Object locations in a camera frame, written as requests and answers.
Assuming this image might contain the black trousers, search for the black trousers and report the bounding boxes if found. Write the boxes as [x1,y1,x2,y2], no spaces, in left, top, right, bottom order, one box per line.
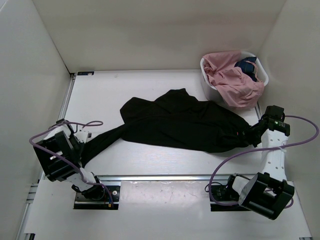
[81,88,252,166]

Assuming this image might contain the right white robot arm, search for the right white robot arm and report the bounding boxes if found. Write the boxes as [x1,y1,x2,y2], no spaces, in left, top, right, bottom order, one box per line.
[224,120,295,220]

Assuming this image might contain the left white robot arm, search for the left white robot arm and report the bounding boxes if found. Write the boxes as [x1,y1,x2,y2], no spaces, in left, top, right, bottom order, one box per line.
[29,122,107,201]

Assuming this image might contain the pink trousers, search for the pink trousers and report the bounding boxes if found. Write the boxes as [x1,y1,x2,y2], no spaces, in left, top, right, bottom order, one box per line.
[203,50,265,109]

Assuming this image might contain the dark label sticker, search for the dark label sticker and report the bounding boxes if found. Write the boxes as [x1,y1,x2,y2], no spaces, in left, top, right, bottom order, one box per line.
[77,71,95,76]

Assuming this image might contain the white laundry basket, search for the white laundry basket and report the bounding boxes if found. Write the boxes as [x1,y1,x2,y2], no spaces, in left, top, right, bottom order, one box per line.
[200,50,269,104]

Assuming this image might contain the navy blue garment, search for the navy blue garment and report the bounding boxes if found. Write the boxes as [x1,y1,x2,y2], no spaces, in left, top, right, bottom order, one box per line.
[234,56,260,82]

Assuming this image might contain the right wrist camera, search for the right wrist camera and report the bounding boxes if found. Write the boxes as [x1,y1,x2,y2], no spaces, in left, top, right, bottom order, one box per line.
[261,105,285,124]

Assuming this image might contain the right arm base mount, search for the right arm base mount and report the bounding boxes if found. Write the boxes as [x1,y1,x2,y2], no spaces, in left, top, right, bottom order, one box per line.
[210,182,249,212]

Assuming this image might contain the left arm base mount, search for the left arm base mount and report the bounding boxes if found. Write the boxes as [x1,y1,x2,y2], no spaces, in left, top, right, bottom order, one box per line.
[72,183,121,210]

